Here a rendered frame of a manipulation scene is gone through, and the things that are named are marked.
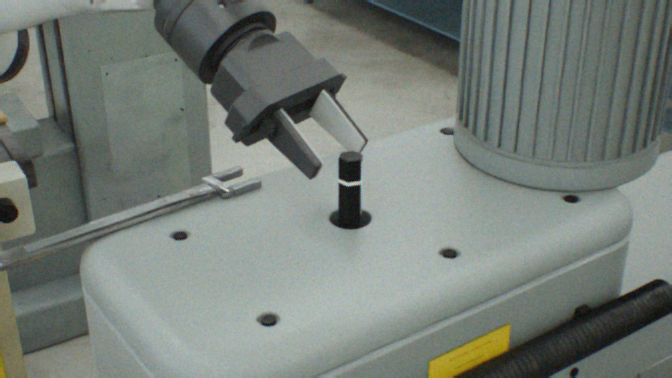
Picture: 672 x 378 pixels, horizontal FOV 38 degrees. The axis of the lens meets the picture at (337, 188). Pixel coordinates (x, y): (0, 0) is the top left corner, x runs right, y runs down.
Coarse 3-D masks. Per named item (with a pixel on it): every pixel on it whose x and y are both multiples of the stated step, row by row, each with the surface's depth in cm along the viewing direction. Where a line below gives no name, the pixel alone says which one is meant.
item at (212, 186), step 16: (208, 176) 90; (224, 176) 91; (240, 176) 92; (192, 192) 88; (208, 192) 88; (224, 192) 88; (240, 192) 89; (144, 208) 85; (160, 208) 85; (176, 208) 86; (96, 224) 83; (112, 224) 83; (128, 224) 84; (48, 240) 81; (64, 240) 81; (80, 240) 81; (0, 256) 78; (16, 256) 78; (32, 256) 79
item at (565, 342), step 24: (648, 288) 90; (576, 312) 88; (600, 312) 87; (624, 312) 87; (648, 312) 89; (552, 336) 84; (576, 336) 84; (600, 336) 86; (624, 336) 88; (504, 360) 81; (528, 360) 82; (552, 360) 83; (576, 360) 85
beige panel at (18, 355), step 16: (0, 240) 260; (0, 272) 263; (0, 288) 265; (0, 304) 267; (0, 320) 269; (16, 320) 272; (0, 336) 271; (16, 336) 274; (0, 352) 272; (16, 352) 276; (0, 368) 274; (16, 368) 278
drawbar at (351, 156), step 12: (348, 156) 82; (360, 156) 82; (348, 168) 82; (360, 168) 82; (348, 180) 82; (360, 180) 83; (348, 192) 83; (360, 192) 83; (348, 204) 83; (360, 204) 84; (348, 216) 84; (360, 216) 85; (348, 228) 85; (360, 228) 85
